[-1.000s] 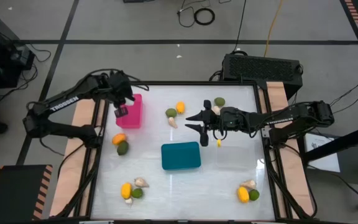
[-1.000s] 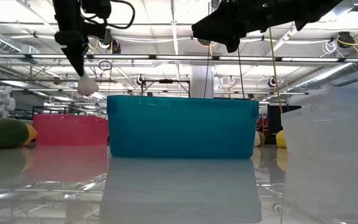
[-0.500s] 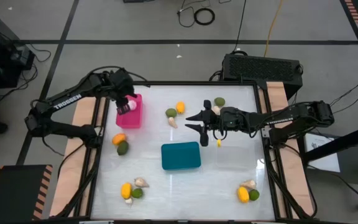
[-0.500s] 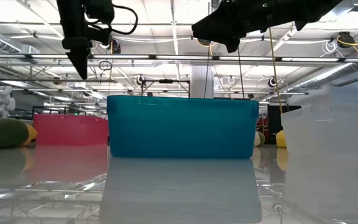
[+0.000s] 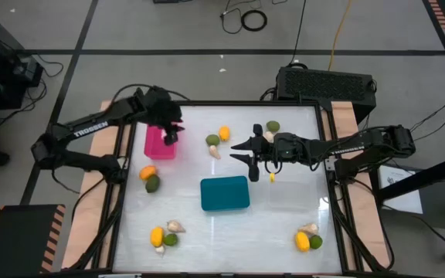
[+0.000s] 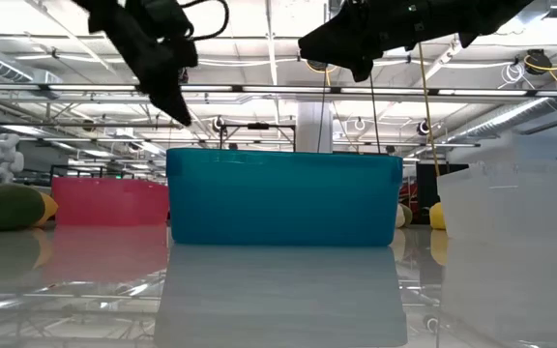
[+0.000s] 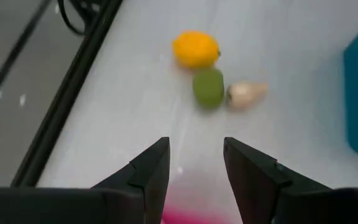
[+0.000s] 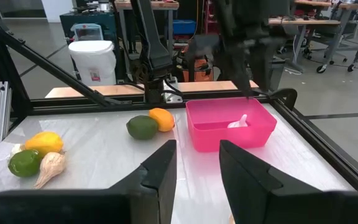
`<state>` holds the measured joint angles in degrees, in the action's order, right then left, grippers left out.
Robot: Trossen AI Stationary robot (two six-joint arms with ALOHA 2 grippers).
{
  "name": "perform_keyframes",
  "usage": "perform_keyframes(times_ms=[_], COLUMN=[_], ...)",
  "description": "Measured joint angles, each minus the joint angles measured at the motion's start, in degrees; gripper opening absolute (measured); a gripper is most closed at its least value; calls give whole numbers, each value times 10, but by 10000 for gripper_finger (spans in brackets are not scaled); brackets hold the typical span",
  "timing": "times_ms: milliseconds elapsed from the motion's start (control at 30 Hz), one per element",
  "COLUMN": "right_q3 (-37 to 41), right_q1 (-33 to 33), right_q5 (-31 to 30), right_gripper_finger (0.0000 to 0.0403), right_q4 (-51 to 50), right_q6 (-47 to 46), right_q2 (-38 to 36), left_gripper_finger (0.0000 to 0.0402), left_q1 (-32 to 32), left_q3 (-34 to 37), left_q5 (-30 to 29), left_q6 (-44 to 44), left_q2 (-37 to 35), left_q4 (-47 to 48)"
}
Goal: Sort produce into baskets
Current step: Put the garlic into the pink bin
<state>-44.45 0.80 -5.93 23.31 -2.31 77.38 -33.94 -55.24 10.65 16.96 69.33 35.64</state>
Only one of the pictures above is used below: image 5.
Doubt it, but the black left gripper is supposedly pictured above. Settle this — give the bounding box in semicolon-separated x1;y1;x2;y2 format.
141;86;185;147

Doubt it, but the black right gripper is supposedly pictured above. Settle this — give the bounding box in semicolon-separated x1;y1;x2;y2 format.
229;124;287;181

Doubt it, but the bright green lime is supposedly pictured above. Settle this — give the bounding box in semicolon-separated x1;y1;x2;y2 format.
162;232;179;247
308;234;324;250

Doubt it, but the pink plastic basket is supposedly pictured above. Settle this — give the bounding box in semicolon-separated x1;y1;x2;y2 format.
144;124;181;161

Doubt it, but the teal plastic basket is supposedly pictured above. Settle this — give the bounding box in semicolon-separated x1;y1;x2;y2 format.
200;175;251;212

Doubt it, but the orange yellow mango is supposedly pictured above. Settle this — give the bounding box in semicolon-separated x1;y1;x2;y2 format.
138;164;158;181

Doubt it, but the wooden table board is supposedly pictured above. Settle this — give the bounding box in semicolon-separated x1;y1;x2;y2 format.
330;100;392;270
60;100;133;270

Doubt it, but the black computer case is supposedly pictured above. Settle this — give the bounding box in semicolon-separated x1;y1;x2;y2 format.
275;66;378;124

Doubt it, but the white paper sheet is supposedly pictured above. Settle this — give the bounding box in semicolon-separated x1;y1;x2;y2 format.
377;164;424;215

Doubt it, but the black stand beam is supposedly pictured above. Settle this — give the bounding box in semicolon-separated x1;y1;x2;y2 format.
375;150;445;202

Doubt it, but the black metal table frame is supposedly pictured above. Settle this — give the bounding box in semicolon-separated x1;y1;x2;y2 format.
67;87;397;276

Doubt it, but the thin black floor cable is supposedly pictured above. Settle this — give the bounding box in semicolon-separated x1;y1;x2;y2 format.
219;0;264;35
407;92;445;134
411;104;445;143

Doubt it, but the coiled black cable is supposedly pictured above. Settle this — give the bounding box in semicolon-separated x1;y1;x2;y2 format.
239;9;268;32

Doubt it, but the black hanging cable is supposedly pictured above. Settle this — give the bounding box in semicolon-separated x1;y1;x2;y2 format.
290;0;307;66

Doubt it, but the black equipment cable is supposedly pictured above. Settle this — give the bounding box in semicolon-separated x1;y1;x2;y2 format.
0;53;65;127

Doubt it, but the yellow hanging cable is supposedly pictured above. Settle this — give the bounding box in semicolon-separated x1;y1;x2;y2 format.
327;0;354;72

